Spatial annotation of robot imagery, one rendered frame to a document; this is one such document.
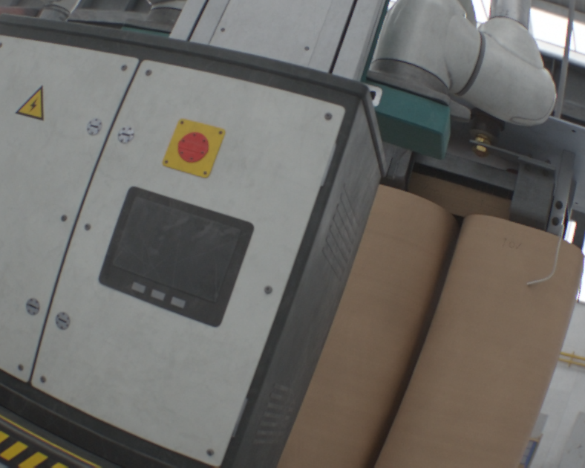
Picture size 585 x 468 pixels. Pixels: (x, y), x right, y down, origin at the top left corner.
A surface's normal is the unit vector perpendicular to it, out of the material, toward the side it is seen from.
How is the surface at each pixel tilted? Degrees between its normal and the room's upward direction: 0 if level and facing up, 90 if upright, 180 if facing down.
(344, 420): 90
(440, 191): 90
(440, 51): 93
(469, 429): 90
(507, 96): 135
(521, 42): 77
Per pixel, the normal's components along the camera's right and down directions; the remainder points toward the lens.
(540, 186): -0.32, -0.28
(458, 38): 0.30, -0.11
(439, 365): -0.67, -0.36
